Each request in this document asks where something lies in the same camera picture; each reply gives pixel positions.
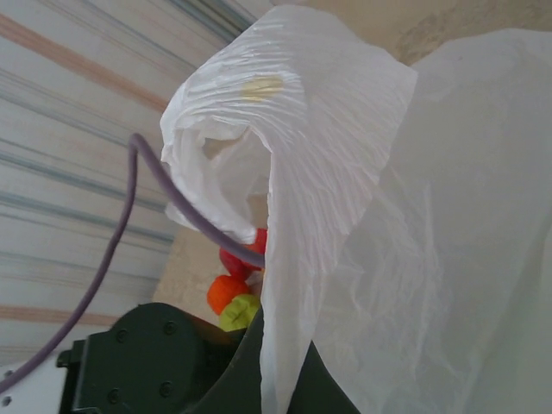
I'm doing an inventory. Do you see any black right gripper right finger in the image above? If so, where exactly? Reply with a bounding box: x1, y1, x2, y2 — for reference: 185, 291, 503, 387
287, 340, 361, 414

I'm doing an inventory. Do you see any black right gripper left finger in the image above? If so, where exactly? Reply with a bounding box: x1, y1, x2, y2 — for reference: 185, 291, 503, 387
202, 308, 265, 414

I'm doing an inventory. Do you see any green fruit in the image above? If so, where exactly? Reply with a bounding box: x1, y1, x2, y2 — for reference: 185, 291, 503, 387
218, 294, 262, 332

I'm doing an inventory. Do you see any orange fruit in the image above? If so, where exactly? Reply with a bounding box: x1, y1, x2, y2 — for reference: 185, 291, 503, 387
206, 274, 252, 316

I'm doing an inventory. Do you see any red fruit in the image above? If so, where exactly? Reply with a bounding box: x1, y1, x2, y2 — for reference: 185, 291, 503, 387
218, 227, 269, 277

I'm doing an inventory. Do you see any white plastic bag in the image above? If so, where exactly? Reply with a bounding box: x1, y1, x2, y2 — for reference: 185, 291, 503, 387
160, 3, 552, 414

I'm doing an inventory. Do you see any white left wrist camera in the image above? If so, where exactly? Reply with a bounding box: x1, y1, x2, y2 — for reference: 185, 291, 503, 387
0, 360, 66, 414

